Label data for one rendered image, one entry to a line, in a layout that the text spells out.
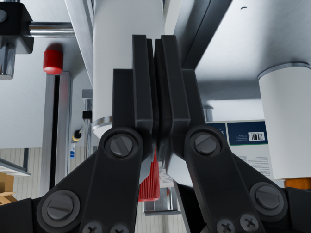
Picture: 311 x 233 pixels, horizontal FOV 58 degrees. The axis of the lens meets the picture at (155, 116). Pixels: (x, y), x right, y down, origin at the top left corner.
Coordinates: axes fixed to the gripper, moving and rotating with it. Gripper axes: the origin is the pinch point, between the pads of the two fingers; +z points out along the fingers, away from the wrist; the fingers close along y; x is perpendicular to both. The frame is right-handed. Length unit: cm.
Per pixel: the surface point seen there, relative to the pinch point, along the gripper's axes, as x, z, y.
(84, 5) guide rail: -2.9, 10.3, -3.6
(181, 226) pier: -446, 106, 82
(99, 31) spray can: -4.0, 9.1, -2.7
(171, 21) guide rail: -9.0, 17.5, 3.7
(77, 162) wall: -412, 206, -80
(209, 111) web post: -46, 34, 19
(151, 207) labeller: -88, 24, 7
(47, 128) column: -38.7, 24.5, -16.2
